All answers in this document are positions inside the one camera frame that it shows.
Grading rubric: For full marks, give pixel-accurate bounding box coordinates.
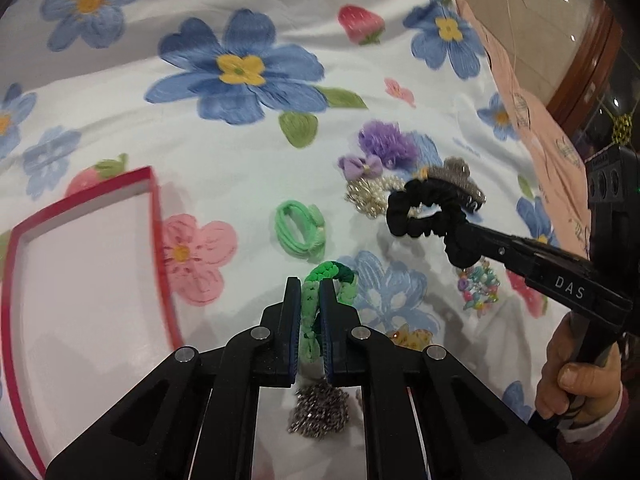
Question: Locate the green braided hair tie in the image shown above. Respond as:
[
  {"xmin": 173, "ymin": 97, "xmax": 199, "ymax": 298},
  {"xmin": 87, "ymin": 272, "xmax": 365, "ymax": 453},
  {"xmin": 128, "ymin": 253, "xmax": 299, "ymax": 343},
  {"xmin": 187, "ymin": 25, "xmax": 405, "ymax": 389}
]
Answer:
[{"xmin": 297, "ymin": 260, "xmax": 359, "ymax": 366}]

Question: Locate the colourful bead bracelet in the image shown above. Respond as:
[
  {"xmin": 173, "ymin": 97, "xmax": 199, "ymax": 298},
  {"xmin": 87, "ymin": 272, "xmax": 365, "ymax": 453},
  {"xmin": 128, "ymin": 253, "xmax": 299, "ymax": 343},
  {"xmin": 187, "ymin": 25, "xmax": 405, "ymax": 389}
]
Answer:
[{"xmin": 456, "ymin": 257, "xmax": 501, "ymax": 317}]

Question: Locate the black scrunchie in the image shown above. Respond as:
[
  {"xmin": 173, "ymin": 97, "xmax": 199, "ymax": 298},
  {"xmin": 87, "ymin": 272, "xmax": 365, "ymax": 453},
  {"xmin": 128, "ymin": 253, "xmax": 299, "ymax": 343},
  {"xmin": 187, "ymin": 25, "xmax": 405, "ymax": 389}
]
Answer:
[{"xmin": 385, "ymin": 178, "xmax": 485, "ymax": 269}]

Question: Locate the silver chain necklace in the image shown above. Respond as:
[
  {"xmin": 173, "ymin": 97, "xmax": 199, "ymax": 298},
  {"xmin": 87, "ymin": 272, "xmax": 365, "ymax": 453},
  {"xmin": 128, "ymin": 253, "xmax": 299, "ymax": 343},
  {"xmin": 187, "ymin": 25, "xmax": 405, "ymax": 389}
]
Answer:
[{"xmin": 286, "ymin": 378, "xmax": 353, "ymax": 440}]

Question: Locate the light green hair tie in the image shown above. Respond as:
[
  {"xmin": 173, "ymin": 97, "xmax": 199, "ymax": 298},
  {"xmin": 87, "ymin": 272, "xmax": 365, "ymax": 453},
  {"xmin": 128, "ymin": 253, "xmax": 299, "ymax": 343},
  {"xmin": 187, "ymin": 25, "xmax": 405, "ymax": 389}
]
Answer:
[{"xmin": 273, "ymin": 199, "xmax": 328, "ymax": 262}]

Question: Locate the purple bow hair clip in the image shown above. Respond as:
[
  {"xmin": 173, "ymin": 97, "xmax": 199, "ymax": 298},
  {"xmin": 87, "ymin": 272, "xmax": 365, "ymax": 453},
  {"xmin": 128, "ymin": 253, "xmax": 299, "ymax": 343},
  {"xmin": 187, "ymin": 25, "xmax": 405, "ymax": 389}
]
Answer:
[{"xmin": 337, "ymin": 155, "xmax": 384, "ymax": 182}]

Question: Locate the red jewelry box tray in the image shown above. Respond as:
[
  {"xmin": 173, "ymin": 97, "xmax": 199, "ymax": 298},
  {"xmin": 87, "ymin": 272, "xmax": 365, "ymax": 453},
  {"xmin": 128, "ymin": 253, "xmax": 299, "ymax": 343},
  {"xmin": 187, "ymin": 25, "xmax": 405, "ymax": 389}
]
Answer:
[{"xmin": 1, "ymin": 167, "xmax": 183, "ymax": 478}]

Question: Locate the right hand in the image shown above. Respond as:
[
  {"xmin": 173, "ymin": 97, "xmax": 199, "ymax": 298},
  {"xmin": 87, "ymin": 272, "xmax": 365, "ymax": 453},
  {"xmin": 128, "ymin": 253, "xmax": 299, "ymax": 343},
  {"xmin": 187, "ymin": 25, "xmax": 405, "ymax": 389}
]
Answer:
[{"xmin": 535, "ymin": 314, "xmax": 622, "ymax": 426}]

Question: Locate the grey claw hair clip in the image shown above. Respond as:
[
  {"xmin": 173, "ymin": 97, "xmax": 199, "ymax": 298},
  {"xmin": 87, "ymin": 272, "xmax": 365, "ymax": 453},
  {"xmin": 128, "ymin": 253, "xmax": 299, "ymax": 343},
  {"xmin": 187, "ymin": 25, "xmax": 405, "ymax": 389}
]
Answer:
[{"xmin": 413, "ymin": 156, "xmax": 486, "ymax": 212}]

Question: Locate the pearl scrunchie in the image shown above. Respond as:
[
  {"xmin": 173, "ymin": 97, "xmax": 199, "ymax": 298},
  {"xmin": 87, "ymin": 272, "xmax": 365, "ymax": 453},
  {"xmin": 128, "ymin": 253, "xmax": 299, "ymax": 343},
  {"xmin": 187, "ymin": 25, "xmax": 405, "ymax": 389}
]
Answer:
[{"xmin": 345, "ymin": 176, "xmax": 405, "ymax": 219}]

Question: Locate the purple fluffy scrunchie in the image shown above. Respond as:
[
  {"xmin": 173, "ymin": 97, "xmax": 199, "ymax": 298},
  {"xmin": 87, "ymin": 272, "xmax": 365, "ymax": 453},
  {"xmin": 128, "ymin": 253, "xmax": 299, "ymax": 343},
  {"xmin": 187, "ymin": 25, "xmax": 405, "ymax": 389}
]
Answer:
[{"xmin": 358, "ymin": 120, "xmax": 418, "ymax": 169}]

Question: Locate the pink blanket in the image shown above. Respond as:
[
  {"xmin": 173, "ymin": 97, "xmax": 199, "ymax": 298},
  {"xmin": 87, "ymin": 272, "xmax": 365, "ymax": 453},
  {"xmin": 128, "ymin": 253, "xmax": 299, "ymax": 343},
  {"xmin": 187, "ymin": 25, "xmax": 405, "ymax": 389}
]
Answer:
[{"xmin": 454, "ymin": 0, "xmax": 591, "ymax": 257}]

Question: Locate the pink sleeve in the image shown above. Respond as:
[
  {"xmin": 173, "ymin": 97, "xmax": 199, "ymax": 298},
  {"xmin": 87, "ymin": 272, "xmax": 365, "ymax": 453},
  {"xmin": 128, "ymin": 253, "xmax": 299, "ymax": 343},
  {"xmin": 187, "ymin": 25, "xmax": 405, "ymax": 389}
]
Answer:
[{"xmin": 558, "ymin": 386, "xmax": 629, "ymax": 468}]

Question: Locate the wooden furniture edge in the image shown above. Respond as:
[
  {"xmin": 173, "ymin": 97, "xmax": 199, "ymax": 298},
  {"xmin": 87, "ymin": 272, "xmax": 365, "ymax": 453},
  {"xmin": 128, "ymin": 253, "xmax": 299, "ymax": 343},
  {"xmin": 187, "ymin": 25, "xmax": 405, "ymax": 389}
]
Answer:
[{"xmin": 547, "ymin": 0, "xmax": 624, "ymax": 136}]

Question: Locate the floral white bed sheet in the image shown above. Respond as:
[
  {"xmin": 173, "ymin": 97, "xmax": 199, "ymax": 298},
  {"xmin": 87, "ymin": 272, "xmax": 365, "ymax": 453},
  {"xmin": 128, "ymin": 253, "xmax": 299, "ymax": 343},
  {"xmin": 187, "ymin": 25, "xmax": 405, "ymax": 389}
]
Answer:
[{"xmin": 0, "ymin": 0, "xmax": 591, "ymax": 480}]

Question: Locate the black camera box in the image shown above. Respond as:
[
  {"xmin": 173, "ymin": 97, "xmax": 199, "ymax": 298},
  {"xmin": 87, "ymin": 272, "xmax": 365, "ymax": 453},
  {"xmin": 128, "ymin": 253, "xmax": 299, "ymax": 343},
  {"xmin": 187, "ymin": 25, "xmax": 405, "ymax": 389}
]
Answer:
[{"xmin": 586, "ymin": 144, "xmax": 639, "ymax": 299}]

